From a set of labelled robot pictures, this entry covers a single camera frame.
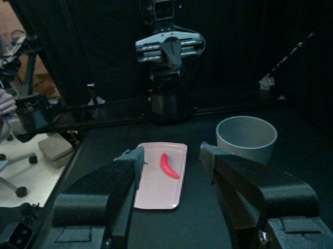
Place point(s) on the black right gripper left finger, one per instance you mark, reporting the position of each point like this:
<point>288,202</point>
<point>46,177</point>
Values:
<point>91,194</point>

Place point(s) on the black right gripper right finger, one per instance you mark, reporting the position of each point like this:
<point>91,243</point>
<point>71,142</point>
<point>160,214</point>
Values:
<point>260,191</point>

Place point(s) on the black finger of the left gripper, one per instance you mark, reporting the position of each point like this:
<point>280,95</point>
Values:
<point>177,53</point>
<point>168,53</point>

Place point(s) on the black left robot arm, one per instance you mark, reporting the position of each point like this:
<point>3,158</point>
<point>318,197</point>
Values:
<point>169,97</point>

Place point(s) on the pink rectangular plate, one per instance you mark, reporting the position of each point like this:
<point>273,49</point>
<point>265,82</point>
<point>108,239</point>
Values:
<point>157,191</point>

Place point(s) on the red toy chile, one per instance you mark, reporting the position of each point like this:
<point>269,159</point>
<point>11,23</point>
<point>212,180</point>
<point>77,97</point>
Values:
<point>168,168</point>

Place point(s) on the person's hand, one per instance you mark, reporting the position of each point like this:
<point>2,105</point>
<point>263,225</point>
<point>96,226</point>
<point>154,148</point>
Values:
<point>7,103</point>

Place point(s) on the grey round cup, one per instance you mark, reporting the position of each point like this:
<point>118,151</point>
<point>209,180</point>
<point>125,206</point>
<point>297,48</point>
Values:
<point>247,142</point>

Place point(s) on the beige box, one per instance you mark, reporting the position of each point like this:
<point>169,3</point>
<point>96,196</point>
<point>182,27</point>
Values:
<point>55,149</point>

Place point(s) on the office chair base with casters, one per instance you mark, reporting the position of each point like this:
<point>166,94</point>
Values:
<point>19,175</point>

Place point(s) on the black boxy device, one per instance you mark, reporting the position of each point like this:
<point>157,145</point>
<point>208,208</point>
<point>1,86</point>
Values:
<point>33,113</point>

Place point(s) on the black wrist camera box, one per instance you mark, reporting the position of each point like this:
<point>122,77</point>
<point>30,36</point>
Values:
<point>164,9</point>

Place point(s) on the white clamp bracket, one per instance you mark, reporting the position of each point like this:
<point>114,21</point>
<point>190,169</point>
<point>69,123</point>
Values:
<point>93,97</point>

